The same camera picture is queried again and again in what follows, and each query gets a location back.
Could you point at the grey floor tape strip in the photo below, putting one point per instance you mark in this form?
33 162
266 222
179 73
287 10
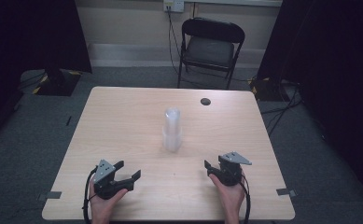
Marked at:
286 192
50 195

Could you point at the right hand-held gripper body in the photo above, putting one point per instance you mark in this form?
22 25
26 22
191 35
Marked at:
230 169

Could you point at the person's right hand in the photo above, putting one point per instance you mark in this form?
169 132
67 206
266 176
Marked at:
232 196

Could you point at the black stand base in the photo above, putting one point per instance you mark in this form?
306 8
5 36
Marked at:
264 90
58 82

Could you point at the person's left hand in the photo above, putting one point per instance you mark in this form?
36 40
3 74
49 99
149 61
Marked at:
103 207

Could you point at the stack of clear plastic cups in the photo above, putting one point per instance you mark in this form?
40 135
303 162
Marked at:
172 130

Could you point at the black round table grommet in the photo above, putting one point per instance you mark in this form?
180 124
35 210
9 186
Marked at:
205 101

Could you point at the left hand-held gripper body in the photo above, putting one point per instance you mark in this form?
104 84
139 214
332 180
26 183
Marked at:
105 174

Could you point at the black curtain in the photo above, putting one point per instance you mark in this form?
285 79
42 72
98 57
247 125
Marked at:
334 77
30 37

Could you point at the white wall socket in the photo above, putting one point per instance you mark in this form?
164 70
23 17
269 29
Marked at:
174 5

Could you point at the black folding chair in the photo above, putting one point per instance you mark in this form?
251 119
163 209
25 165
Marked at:
208 49

